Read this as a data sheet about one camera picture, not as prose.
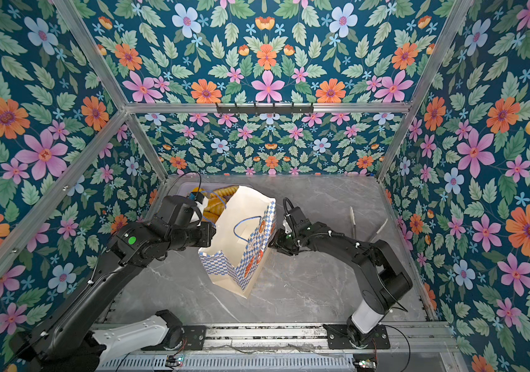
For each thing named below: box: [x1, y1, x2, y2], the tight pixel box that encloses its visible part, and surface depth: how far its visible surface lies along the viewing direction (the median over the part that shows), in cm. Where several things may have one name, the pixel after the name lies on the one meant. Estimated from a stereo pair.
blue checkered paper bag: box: [198, 186, 277, 300], surface depth 78 cm
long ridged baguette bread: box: [209, 185, 240, 198], surface depth 110 cm
